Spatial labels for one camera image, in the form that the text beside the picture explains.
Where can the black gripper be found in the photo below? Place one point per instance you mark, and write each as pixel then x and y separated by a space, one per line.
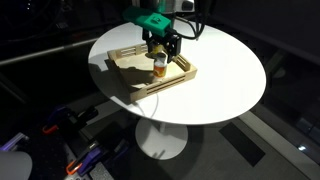
pixel 166 39

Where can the white bottle cap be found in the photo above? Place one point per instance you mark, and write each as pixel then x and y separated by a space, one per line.
pixel 160 58

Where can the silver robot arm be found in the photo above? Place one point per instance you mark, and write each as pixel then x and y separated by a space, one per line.
pixel 148 3

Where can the brown bottle yellow cap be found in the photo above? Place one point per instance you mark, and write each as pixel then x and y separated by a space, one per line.
pixel 156 50

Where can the white bottle orange label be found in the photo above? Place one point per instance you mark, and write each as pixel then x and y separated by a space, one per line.
pixel 160 71

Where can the light wooden slatted tray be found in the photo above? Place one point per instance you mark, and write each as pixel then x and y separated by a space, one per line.
pixel 140 71

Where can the black floor plate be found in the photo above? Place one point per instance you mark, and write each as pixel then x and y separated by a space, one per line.
pixel 241 143

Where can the purple grey clamp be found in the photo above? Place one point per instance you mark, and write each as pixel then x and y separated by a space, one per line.
pixel 15 141

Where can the grey rounded object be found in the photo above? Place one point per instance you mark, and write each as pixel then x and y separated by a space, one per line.
pixel 13 166

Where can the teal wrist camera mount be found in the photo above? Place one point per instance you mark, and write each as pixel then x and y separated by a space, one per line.
pixel 150 20

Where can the white pedestal table base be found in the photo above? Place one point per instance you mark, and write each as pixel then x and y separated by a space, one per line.
pixel 160 143

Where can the grey metal rail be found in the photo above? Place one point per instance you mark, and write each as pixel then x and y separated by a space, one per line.
pixel 43 51

